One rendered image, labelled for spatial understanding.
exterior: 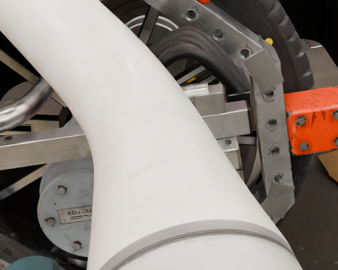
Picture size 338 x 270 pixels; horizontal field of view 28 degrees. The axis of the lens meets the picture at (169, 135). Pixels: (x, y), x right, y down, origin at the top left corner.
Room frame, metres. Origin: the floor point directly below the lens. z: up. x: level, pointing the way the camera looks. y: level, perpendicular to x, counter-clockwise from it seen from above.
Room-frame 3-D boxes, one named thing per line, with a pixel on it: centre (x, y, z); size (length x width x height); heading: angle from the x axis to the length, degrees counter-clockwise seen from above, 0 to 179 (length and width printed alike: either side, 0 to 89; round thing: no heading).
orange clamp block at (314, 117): (0.88, -0.21, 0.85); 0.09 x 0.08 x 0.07; 85
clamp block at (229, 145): (0.68, -0.05, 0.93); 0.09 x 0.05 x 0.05; 175
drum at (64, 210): (0.83, 0.11, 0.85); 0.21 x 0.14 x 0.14; 175
